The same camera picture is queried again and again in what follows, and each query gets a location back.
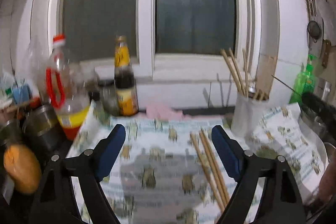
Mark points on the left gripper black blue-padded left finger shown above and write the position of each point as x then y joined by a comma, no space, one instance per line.
55,200

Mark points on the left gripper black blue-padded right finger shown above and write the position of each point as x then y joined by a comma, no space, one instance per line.
280,202

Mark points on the wooden chopstick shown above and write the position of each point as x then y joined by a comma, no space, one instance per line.
229,63
245,71
206,172
219,180
241,86

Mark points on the person's right hand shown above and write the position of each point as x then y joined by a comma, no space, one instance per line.
327,183

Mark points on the green dish soap bottle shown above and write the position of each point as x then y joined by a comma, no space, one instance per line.
304,82

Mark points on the orange pumpkin piece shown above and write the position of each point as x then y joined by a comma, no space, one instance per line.
23,167

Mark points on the white metal cup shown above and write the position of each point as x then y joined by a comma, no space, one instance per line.
248,112

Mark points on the steel pot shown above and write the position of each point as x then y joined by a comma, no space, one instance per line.
43,128

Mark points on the small steel cup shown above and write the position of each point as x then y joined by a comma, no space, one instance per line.
11,132

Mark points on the cat patterned table cloth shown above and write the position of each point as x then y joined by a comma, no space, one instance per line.
158,174

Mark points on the blue container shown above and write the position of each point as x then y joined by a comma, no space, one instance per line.
21,93

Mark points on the small glass jar black lid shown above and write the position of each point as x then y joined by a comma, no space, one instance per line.
108,97

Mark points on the dark oyster sauce bottle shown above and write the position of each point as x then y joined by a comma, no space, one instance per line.
124,79

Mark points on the pink cloth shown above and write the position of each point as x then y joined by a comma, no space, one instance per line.
165,113

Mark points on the white framed window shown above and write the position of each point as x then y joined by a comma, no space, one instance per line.
169,40

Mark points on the clear oil bottle red handle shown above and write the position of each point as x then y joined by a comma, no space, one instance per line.
65,88

